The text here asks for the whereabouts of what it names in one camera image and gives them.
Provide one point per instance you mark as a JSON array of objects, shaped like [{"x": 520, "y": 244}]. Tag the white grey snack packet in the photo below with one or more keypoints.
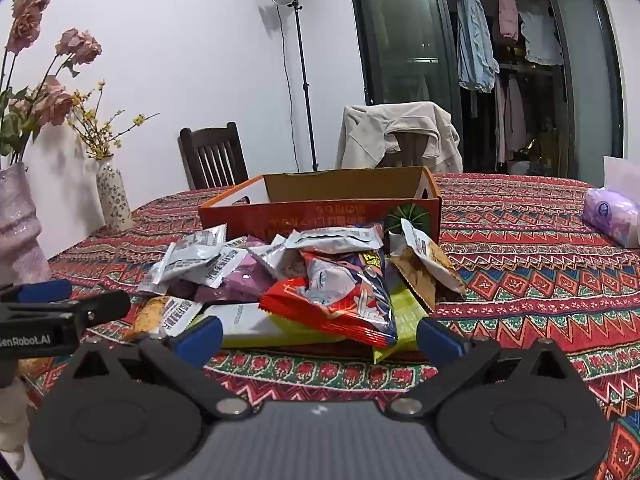
[{"x": 190, "y": 253}]

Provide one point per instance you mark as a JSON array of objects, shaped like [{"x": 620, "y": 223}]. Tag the purple tissue pack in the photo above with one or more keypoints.
[{"x": 613, "y": 215}]

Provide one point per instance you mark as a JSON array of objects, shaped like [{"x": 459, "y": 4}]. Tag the patterned red tablecloth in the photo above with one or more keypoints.
[{"x": 531, "y": 267}]

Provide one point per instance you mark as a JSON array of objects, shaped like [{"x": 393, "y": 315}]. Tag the pink snack packet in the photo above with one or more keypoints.
[{"x": 233, "y": 276}]

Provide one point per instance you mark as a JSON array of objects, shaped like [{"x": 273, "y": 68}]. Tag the beige jacket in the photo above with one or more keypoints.
[{"x": 367, "y": 134}]

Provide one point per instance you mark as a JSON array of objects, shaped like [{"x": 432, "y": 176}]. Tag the chair with beige jacket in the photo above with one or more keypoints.
[{"x": 412, "y": 148}]

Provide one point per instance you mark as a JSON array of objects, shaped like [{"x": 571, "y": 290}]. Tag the dark framed glass door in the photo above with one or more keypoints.
[{"x": 551, "y": 121}]

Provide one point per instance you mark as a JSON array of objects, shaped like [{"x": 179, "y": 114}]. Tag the silver white snack packet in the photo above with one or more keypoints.
[{"x": 335, "y": 240}]

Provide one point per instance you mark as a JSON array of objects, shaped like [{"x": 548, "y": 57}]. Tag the green white snack packet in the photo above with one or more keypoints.
[{"x": 248, "y": 326}]

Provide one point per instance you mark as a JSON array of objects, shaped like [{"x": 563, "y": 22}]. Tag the dark wooden chair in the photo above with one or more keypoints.
[{"x": 213, "y": 156}]

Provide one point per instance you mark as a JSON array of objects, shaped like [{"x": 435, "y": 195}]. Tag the pink textured vase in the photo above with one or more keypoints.
[{"x": 22, "y": 258}]

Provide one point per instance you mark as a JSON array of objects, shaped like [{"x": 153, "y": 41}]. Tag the light blue hanging shirt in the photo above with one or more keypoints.
[{"x": 477, "y": 67}]

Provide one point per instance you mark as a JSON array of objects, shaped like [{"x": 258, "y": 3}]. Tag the yellow flower branches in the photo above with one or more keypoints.
[{"x": 99, "y": 137}]

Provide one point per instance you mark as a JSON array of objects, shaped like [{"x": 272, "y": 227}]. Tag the white hanging garment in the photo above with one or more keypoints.
[{"x": 541, "y": 45}]

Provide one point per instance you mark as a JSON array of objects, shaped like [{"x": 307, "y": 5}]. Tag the white tissue paper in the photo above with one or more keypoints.
[{"x": 623, "y": 177}]

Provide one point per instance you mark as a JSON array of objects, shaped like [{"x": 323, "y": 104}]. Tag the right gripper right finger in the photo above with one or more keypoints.
[{"x": 459, "y": 361}]

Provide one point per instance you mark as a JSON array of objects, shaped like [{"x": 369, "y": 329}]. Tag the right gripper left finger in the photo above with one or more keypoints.
[{"x": 180, "y": 361}]

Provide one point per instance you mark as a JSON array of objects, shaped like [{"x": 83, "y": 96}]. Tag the pumpkin crisp snack packet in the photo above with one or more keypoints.
[{"x": 423, "y": 265}]

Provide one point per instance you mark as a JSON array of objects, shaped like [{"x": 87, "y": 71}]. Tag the orange cardboard box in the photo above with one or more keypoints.
[{"x": 281, "y": 203}]

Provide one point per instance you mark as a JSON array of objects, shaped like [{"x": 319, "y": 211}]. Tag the pink hanging garment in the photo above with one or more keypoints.
[{"x": 507, "y": 22}]

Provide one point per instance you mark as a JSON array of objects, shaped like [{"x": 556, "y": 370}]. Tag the red white snack bag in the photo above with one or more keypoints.
[{"x": 341, "y": 295}]

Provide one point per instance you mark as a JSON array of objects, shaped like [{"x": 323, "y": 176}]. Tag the dried pink roses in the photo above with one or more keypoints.
[{"x": 33, "y": 95}]

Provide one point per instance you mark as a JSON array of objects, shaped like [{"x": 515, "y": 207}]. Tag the white floral ceramic vase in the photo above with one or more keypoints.
[{"x": 113, "y": 197}]

